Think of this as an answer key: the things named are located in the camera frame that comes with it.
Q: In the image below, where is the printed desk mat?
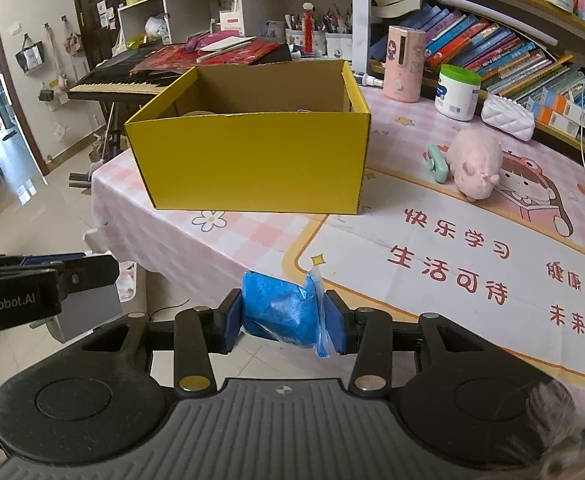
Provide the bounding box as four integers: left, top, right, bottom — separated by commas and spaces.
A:
282, 125, 585, 386

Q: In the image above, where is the red patterned cloth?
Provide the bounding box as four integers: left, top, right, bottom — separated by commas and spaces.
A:
130, 40, 283, 72

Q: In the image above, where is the pink pig plush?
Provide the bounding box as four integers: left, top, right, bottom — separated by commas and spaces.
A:
445, 129, 503, 203

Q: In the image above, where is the green clip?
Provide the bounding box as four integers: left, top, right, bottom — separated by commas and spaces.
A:
427, 143, 447, 183

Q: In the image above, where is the wooden bookshelf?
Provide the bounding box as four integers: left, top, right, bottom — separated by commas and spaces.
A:
353, 0, 585, 176

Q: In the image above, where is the white tube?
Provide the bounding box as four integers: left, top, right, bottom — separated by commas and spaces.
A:
437, 0, 558, 46

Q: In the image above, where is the white plastic bag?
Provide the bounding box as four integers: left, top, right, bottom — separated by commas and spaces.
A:
145, 14, 169, 38

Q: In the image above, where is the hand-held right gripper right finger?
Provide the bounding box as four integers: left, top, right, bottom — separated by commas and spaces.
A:
324, 290, 491, 396

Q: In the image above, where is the white quilted pouch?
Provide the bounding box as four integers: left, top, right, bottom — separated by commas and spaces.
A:
481, 95, 536, 142

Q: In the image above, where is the yellow cardboard box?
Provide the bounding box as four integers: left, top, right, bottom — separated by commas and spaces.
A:
124, 59, 372, 216

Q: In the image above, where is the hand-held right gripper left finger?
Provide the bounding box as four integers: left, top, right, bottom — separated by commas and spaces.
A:
79, 288, 244, 395

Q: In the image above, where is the stack of orange blue boxes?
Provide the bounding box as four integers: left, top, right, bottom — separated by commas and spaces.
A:
525, 67, 585, 136

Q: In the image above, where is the pink humidifier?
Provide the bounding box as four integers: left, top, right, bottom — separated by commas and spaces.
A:
383, 25, 426, 103

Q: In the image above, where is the black electronic keyboard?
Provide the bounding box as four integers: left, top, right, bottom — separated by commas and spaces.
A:
67, 42, 293, 102

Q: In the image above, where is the blue clay bag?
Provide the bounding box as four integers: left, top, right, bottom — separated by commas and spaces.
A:
241, 269, 333, 358

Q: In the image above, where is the white jar green lid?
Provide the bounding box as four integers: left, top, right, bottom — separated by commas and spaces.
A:
433, 65, 482, 122

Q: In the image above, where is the row of colourful books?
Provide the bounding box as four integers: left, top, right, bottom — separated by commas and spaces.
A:
413, 2, 573, 96

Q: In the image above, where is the black tote bag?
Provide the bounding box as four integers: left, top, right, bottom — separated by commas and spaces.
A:
15, 35, 44, 75

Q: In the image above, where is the white box red label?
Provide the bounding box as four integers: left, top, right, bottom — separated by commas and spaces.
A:
217, 10, 246, 36

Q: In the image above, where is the white notebook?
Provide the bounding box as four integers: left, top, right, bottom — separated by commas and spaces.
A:
196, 34, 256, 53

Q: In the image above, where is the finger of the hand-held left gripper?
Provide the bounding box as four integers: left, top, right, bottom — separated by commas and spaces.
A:
55, 255, 121, 301
0, 254, 89, 281

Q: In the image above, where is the black keyboard stand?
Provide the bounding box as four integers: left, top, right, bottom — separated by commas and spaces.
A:
70, 100, 128, 191

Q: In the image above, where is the white pen holder cup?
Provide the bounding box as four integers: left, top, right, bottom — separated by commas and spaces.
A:
325, 30, 353, 61
286, 27, 326, 56

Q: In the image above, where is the pink hanging bag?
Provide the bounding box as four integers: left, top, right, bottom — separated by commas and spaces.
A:
65, 17, 84, 57

